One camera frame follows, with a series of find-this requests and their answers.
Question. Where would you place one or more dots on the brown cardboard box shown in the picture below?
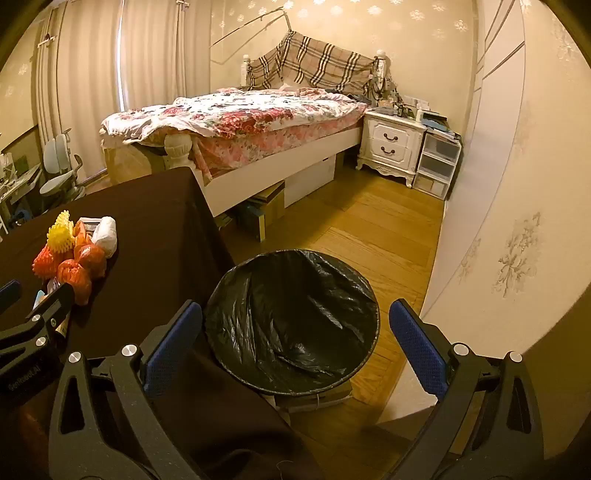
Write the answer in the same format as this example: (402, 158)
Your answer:
(270, 207)

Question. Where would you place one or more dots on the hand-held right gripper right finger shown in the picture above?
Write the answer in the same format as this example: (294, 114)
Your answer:
(418, 350)

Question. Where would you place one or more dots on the white study desk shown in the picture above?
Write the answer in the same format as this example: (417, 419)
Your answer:
(21, 180)

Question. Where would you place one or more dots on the grey office chair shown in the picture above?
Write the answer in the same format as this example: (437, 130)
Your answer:
(57, 147)

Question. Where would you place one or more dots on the white printed snack wrapper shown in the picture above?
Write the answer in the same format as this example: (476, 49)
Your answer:
(90, 224)

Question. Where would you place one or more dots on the bed with floral quilt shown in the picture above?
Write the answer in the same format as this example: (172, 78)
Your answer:
(277, 164)

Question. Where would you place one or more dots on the table with brown cloth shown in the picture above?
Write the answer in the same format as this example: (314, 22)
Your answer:
(152, 230)

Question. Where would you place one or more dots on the white wardrobe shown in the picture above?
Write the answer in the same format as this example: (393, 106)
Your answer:
(489, 115)

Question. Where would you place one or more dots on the beige plaid blanket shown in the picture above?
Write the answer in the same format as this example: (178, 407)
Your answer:
(314, 60)

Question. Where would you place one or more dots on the white plastic bag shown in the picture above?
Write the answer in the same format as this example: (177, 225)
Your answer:
(107, 235)

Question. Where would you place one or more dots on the beige curtain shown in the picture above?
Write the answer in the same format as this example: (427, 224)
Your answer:
(161, 50)
(78, 92)

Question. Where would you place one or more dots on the trash bin with black bag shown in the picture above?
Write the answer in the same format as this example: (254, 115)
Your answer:
(286, 314)

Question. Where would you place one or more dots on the floral duvet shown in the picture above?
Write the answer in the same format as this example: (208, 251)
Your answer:
(240, 110)

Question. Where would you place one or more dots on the thin metal rod frame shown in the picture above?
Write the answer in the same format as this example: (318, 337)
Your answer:
(249, 26)

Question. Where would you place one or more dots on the pink floral bed sheet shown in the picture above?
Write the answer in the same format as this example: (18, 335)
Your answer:
(258, 143)

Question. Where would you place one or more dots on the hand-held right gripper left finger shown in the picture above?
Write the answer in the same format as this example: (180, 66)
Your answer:
(173, 350)

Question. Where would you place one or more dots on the orange plastic bag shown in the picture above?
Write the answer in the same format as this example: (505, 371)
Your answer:
(74, 277)
(90, 256)

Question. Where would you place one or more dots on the yellow foam fruit net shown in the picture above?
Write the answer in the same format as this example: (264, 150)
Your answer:
(60, 237)

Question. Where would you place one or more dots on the white nightstand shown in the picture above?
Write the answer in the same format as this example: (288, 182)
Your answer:
(390, 138)

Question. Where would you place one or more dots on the clear plastic drawer unit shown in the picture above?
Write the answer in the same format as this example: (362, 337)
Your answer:
(436, 159)

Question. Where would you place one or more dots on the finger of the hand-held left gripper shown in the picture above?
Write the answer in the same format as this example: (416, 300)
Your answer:
(9, 293)
(53, 307)

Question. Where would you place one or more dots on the pile of nightstand items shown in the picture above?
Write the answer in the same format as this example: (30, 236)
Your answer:
(392, 104)

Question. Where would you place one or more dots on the stack of books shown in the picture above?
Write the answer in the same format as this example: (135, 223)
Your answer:
(436, 122)

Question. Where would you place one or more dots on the white storage box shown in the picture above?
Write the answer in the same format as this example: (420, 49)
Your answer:
(309, 180)

